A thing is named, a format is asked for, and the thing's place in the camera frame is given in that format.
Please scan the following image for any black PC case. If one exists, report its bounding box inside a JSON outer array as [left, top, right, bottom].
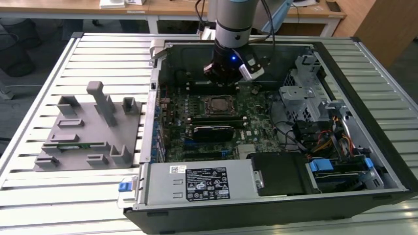
[[123, 39, 418, 235]]

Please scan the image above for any grey parts rack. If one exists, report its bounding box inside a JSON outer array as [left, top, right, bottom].
[[32, 80, 144, 172]]

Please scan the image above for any green motherboard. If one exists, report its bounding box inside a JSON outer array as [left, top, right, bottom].
[[156, 82, 282, 164]]

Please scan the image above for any black expansion slot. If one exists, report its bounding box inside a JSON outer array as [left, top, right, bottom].
[[182, 151, 228, 159]]

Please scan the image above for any silver metal support bar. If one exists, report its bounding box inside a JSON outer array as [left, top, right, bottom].
[[322, 100, 370, 157]]

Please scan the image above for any grey metal foot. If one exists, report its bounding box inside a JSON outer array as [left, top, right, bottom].
[[0, 78, 16, 101]]

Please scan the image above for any blue disk carrier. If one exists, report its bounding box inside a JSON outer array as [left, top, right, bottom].
[[306, 156, 375, 194]]

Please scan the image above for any CPU socket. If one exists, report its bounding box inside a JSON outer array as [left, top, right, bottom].
[[203, 95, 238, 116]]

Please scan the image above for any metal socket cover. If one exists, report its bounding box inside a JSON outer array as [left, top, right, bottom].
[[204, 95, 236, 116]]

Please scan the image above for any silver CPU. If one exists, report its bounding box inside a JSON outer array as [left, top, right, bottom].
[[210, 98, 230, 111]]

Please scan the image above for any black graphics card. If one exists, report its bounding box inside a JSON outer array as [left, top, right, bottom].
[[191, 124, 235, 143]]

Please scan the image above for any silver chipset heat sink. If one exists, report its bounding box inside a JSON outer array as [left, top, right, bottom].
[[238, 143, 261, 159]]

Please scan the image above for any green RAM stick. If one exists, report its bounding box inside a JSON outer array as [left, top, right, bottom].
[[56, 142, 106, 150]]

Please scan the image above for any metal drive cage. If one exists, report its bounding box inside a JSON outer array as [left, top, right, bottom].
[[277, 55, 331, 123]]

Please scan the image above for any large white box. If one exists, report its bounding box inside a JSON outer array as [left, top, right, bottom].
[[99, 0, 127, 9]]

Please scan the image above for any black plastic shroud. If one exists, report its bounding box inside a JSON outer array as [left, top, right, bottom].
[[250, 151, 321, 197]]

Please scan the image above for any coloured power wire bundle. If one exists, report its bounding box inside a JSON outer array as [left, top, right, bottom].
[[306, 116, 357, 159]]

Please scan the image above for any wooden cabinet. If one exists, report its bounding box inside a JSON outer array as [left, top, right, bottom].
[[333, 0, 418, 69]]

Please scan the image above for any black office chair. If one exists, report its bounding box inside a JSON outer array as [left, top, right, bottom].
[[0, 18, 43, 78]]

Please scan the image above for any silver power supply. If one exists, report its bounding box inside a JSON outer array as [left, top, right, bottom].
[[139, 160, 259, 206]]

